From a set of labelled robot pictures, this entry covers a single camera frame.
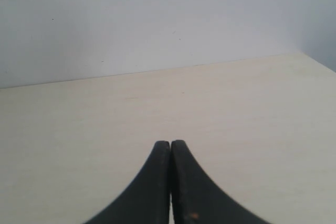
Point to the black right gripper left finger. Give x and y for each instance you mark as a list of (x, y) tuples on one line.
[(147, 197)]

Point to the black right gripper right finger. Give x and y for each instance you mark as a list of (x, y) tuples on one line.
[(196, 198)]

